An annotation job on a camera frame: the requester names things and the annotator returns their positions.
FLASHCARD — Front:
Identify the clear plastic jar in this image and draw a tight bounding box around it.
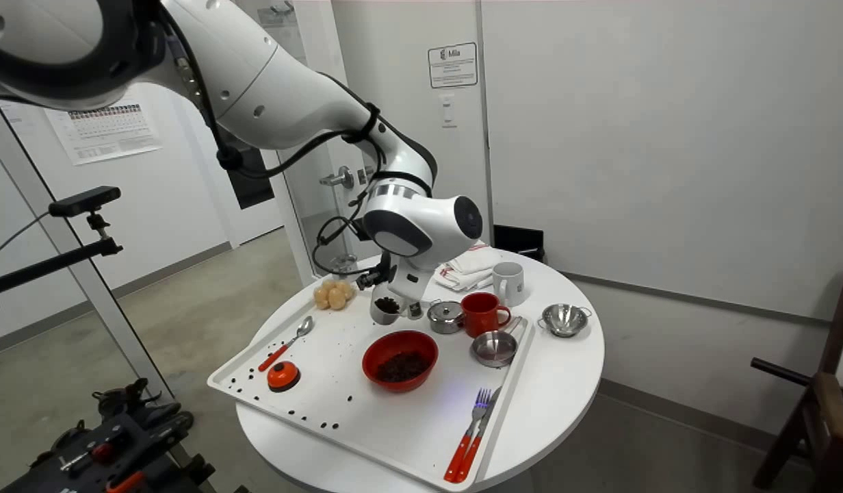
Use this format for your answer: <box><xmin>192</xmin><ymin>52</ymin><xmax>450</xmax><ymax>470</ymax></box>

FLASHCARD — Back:
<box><xmin>366</xmin><ymin>289</ymin><xmax>404</xmax><ymax>328</ymax></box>

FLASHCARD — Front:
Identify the small steel bowl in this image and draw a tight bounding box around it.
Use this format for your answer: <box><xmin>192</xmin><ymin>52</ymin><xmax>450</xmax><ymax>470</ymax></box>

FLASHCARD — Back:
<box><xmin>539</xmin><ymin>302</ymin><xmax>591</xmax><ymax>339</ymax></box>
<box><xmin>470</xmin><ymin>328</ymin><xmax>519</xmax><ymax>369</ymax></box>

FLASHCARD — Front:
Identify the orange handled knife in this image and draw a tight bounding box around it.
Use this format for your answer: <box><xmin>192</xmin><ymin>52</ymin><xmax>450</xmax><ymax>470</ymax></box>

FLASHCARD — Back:
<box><xmin>456</xmin><ymin>382</ymin><xmax>507</xmax><ymax>485</ymax></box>

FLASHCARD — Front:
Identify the dark window pane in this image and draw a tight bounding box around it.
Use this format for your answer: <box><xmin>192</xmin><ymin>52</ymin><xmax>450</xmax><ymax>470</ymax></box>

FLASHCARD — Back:
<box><xmin>221</xmin><ymin>144</ymin><xmax>279</xmax><ymax>210</ymax></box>

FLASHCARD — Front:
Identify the orange handled metal spoon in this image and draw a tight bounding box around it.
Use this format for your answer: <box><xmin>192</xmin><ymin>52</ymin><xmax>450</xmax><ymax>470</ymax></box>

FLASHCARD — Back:
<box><xmin>258</xmin><ymin>314</ymin><xmax>317</xmax><ymax>373</ymax></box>

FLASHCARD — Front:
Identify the aluminium frame bar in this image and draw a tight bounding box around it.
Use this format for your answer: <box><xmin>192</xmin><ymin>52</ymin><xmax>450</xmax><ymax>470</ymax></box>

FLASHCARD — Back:
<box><xmin>0</xmin><ymin>92</ymin><xmax>177</xmax><ymax>406</ymax></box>

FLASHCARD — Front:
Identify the small lidded steel dish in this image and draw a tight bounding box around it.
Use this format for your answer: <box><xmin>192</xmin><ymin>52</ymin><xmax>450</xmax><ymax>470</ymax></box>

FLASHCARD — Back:
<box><xmin>424</xmin><ymin>299</ymin><xmax>469</xmax><ymax>336</ymax></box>

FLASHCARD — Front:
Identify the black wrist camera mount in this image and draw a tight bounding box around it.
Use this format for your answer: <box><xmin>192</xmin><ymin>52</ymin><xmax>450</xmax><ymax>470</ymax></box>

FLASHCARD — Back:
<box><xmin>354</xmin><ymin>254</ymin><xmax>398</xmax><ymax>292</ymax></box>

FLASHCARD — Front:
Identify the dark wooden chair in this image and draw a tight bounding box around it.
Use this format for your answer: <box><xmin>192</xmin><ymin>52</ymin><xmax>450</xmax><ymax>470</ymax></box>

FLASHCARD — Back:
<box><xmin>747</xmin><ymin>262</ymin><xmax>843</xmax><ymax>493</ymax></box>

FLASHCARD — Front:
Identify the bread piece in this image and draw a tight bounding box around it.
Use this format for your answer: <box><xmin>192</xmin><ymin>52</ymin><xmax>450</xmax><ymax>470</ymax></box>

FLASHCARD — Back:
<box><xmin>313</xmin><ymin>277</ymin><xmax>359</xmax><ymax>311</ymax></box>

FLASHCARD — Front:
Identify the black camera stand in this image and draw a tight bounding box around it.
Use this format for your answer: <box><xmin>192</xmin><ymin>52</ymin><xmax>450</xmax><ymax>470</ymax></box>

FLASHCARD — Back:
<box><xmin>0</xmin><ymin>214</ymin><xmax>127</xmax><ymax>317</ymax></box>

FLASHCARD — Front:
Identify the red mug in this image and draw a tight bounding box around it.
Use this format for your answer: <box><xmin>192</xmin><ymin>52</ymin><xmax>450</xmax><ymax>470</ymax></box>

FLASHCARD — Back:
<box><xmin>459</xmin><ymin>289</ymin><xmax>514</xmax><ymax>339</ymax></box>

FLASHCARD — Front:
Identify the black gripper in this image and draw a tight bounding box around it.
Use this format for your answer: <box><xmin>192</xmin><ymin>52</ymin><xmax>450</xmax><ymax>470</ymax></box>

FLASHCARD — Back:
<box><xmin>370</xmin><ymin>262</ymin><xmax>430</xmax><ymax>319</ymax></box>

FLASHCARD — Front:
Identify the heap of dark beans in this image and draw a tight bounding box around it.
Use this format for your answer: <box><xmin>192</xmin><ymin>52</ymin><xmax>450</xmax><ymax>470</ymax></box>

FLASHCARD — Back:
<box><xmin>376</xmin><ymin>351</ymin><xmax>432</xmax><ymax>382</ymax></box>

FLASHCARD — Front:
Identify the orange handled fork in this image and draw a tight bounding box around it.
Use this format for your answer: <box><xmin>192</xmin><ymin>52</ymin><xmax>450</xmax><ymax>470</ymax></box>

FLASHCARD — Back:
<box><xmin>443</xmin><ymin>389</ymin><xmax>493</xmax><ymax>485</ymax></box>

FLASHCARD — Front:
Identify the metal door lever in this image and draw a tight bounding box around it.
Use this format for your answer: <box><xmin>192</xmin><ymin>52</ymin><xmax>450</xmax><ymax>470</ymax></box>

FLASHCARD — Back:
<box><xmin>317</xmin><ymin>165</ymin><xmax>362</xmax><ymax>191</ymax></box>

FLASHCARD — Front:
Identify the white red striped towel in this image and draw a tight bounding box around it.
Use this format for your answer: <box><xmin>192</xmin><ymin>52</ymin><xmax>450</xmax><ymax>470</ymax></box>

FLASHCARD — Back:
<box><xmin>432</xmin><ymin>239</ymin><xmax>507</xmax><ymax>295</ymax></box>

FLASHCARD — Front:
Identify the orange bowl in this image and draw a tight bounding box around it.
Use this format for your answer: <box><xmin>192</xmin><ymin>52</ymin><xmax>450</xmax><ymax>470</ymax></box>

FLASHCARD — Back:
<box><xmin>362</xmin><ymin>328</ymin><xmax>441</xmax><ymax>397</ymax></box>

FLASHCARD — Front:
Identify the black bar camera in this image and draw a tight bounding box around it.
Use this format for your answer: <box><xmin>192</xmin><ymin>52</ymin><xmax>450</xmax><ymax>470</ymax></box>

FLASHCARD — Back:
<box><xmin>46</xmin><ymin>185</ymin><xmax>123</xmax><ymax>219</ymax></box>

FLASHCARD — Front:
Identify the printed paper sheet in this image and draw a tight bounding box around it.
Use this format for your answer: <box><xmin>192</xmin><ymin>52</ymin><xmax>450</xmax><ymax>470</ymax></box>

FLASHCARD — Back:
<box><xmin>38</xmin><ymin>99</ymin><xmax>165</xmax><ymax>166</ymax></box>

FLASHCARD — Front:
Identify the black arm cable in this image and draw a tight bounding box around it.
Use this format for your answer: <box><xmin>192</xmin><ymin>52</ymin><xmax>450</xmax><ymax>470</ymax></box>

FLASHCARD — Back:
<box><xmin>212</xmin><ymin>103</ymin><xmax>441</xmax><ymax>280</ymax></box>

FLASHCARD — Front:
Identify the white plastic tray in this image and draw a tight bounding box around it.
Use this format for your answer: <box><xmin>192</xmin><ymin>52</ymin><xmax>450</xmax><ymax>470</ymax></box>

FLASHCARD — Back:
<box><xmin>206</xmin><ymin>281</ymin><xmax>539</xmax><ymax>493</ymax></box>

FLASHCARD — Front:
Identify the white wall sign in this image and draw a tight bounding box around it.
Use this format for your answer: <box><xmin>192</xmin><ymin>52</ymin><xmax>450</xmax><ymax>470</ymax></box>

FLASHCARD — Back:
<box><xmin>426</xmin><ymin>41</ymin><xmax>482</xmax><ymax>92</ymax></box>

